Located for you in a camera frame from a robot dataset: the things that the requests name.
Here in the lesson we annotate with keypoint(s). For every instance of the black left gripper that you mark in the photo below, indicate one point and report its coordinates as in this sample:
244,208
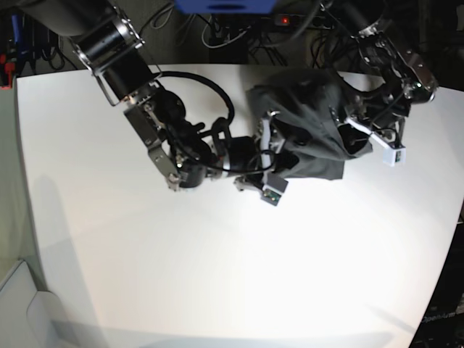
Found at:
372,116

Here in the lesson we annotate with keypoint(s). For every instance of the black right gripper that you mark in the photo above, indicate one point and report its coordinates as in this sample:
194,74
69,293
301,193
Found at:
241,155

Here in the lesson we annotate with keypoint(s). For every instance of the dark grey t-shirt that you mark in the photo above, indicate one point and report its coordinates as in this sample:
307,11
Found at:
313,147

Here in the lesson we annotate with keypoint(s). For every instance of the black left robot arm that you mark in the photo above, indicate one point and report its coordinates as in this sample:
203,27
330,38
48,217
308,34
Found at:
383,48

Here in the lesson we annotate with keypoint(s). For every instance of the black power strip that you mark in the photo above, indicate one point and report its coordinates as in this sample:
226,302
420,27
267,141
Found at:
294,20

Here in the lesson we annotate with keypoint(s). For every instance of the black equipment rack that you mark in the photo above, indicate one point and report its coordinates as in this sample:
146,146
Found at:
25,42

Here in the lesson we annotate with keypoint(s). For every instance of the red clamp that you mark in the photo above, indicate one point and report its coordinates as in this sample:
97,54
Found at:
7,72

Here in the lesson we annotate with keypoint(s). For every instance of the white camera bracket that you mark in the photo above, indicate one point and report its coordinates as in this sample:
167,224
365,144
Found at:
269,142
390,140

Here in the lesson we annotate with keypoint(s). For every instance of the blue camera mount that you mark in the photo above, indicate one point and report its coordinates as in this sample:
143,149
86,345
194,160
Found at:
225,6

